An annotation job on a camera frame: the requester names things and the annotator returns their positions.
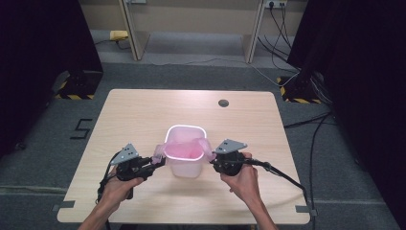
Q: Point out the black curtain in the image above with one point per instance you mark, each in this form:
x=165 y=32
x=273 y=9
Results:
x=360 y=80
x=35 y=64

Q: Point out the yellow object on floor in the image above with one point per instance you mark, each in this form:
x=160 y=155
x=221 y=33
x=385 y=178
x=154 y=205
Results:
x=118 y=35

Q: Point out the person's right hand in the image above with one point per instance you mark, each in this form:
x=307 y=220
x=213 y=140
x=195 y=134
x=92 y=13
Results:
x=244 y=185

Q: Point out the white wall socket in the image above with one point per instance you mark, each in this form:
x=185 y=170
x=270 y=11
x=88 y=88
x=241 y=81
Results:
x=275 y=4

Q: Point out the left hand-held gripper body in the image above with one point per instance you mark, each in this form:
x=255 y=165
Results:
x=130 y=166

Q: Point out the grey tape strip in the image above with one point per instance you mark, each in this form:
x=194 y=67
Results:
x=306 y=210
x=65 y=205

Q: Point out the pink plastic bag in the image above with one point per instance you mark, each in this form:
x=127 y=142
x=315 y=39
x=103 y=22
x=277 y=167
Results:
x=185 y=150

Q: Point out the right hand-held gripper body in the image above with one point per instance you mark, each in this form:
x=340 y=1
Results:
x=231 y=161

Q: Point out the person's left hand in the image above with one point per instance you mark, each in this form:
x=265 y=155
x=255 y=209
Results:
x=119 y=190

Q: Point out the stand base with hazard tape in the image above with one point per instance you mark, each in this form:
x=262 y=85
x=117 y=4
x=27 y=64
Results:
x=300 y=91
x=78 y=86

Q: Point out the white plastic bin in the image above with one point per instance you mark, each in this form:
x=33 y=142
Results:
x=185 y=166

